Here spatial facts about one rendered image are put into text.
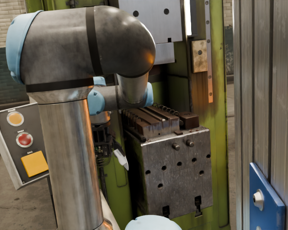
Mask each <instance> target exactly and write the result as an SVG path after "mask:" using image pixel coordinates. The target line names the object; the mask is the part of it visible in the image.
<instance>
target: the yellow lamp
mask: <svg viewBox="0 0 288 230"><path fill-rule="evenodd" d="M9 121H10V122H11V123H12V124H16V125H17V124H20V123H21V121H22V117H21V116H20V115H19V114H18V113H13V114H11V115H10V116H9Z"/></svg>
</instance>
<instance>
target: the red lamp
mask: <svg viewBox="0 0 288 230"><path fill-rule="evenodd" d="M18 141H19V143H20V144H21V145H23V146H27V145H29V144H30V143H31V138H30V136H29V135H27V134H22V135H20V136H19V138H18Z"/></svg>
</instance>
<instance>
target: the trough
mask: <svg viewBox="0 0 288 230"><path fill-rule="evenodd" d="M142 109H144V110H146V111H148V112H150V113H152V114H154V115H155V116H157V117H159V118H161V119H165V120H163V121H168V117H166V116H164V115H162V114H160V113H158V112H156V111H154V110H152V109H150V108H148V107H144V108H142Z"/></svg>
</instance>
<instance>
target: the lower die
mask: <svg viewBox="0 0 288 230"><path fill-rule="evenodd" d="M147 107H148V108H150V109H152V110H154V111H156V112H158V113H160V114H162V115H164V116H166V117H168V121H162V119H161V118H159V117H157V116H155V115H154V114H152V113H150V112H148V111H146V110H144V109H142V108H131V109H128V110H130V111H132V112H133V113H135V114H136V115H138V116H140V117H141V118H142V121H141V119H140V118H139V119H138V118H137V119H136V123H137V130H138V132H139V133H140V134H141V135H143V136H144V137H145V138H146V139H149V138H153V137H157V136H162V135H166V134H170V133H174V131H177V130H180V127H179V117H177V116H175V115H172V114H171V113H169V112H165V111H164V110H161V109H158V107H155V106H152V105H151V106H147ZM124 112H125V110H124V111H123V115H124V120H125V114H124ZM127 113H128V111H126V120H127V123H128V120H129V125H130V118H129V116H130V113H129V114H128V119H127ZM132 117H133V115H131V124H132V127H133V121H134V127H135V130H136V125H135V116H134V118H133V121H132ZM159 133H160V135H158V134H159Z"/></svg>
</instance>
